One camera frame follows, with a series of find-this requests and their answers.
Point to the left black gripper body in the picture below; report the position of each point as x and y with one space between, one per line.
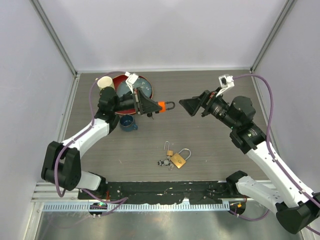
137 100

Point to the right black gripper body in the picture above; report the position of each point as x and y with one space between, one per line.
210 96

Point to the black-headed key bunch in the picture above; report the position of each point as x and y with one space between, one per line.
150 115

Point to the orange black padlock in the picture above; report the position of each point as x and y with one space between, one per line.
166 106

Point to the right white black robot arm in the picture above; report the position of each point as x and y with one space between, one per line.
294 204

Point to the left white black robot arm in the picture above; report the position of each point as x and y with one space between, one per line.
62 162

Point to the dark blue mug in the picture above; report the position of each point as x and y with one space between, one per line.
127 123

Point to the blue-grey ceramic plate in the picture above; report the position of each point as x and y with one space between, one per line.
142 83

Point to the red round tray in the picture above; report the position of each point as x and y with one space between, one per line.
129 111

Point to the yellow ceramic mug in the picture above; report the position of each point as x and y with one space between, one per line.
105 82

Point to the small brass padlock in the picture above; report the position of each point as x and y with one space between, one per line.
166 147

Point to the large brass padlock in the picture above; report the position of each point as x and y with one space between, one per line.
178 160

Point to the keys with grey charm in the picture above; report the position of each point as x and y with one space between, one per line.
166 163

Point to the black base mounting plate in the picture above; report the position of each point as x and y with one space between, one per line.
168 192

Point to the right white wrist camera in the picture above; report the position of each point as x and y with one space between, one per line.
226 83

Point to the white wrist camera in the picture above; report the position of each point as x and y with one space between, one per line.
226 83
131 79

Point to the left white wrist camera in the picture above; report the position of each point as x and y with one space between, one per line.
131 79

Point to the white slotted cable duct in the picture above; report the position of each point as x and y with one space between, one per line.
90 206

